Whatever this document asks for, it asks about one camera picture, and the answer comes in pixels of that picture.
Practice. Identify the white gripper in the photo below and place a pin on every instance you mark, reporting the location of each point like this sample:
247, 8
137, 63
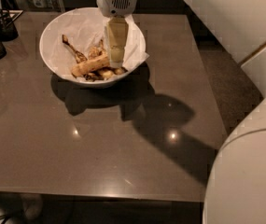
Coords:
117, 2

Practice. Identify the yellow spotted banana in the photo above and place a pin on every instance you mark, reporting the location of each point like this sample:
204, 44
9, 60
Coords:
83, 68

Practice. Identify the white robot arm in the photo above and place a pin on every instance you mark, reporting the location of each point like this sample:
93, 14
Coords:
236, 188

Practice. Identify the brown banana peel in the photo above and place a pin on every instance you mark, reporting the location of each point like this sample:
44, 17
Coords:
95, 51

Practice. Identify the white ceramic bowl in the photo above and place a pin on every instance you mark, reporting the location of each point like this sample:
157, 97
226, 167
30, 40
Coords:
86, 82

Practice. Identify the white paper liner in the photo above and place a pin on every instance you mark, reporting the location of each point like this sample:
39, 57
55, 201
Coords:
79, 28

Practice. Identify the black wire utensil holder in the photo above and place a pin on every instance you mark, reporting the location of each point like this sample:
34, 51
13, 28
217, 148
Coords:
8, 30

